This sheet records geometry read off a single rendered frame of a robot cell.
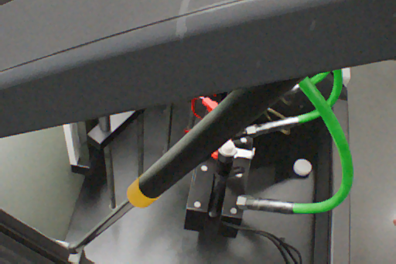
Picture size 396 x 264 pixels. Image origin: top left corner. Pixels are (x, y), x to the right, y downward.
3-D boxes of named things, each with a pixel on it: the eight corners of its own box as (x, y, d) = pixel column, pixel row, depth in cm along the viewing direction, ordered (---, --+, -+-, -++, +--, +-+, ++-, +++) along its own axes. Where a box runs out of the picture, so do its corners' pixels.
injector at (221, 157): (230, 222, 97) (248, 159, 81) (204, 218, 98) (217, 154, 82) (232, 210, 99) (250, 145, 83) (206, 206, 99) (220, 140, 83)
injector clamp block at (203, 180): (230, 254, 100) (243, 217, 88) (181, 245, 100) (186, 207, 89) (248, 124, 122) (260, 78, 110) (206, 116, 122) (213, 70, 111)
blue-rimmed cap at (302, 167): (309, 178, 113) (311, 174, 112) (292, 175, 113) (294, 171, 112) (310, 163, 116) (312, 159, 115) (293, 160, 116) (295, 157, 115)
